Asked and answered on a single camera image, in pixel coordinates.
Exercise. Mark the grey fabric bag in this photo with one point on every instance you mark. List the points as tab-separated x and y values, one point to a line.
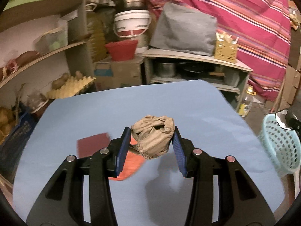
184	29

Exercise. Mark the yellow utensil holder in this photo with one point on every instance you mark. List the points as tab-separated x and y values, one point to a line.
226	47

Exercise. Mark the red plastic bowl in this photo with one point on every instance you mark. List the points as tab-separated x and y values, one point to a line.
122	50

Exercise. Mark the cardboard box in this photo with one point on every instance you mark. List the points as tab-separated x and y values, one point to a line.
117	74

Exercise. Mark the white plastic bucket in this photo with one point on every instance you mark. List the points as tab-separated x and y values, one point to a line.
133	25

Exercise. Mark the grey low shelf unit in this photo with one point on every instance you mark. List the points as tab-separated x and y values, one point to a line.
167	66

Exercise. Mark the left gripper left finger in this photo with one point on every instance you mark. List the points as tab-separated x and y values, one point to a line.
61	200

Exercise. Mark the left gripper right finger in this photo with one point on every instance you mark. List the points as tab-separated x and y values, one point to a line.
222	192

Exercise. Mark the blue table cloth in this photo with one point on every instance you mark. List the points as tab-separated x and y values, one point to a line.
151	189

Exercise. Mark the pink striped curtain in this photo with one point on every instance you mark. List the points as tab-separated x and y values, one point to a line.
262	28

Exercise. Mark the dark blue plastic crate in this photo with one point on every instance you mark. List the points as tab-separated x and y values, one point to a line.
14	145

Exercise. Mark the oil bottle yellow label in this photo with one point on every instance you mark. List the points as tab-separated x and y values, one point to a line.
247	101

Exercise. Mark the dark red paper piece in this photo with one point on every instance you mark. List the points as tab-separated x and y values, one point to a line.
93	144

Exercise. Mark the yellow egg tray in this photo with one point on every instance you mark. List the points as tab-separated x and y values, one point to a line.
72	87

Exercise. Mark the large yellow oil jug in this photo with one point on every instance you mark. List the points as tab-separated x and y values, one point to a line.
97	39

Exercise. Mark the brown paper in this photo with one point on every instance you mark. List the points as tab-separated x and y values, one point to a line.
153	135

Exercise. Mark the light blue plastic basket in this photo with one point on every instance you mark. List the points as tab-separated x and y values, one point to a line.
281	145

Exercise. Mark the wooden wall shelf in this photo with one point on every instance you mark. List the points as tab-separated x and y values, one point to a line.
30	71

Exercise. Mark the orange snack wrapper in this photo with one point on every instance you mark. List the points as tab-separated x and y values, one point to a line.
133	163

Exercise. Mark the clear plastic container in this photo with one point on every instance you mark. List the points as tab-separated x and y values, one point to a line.
51	40

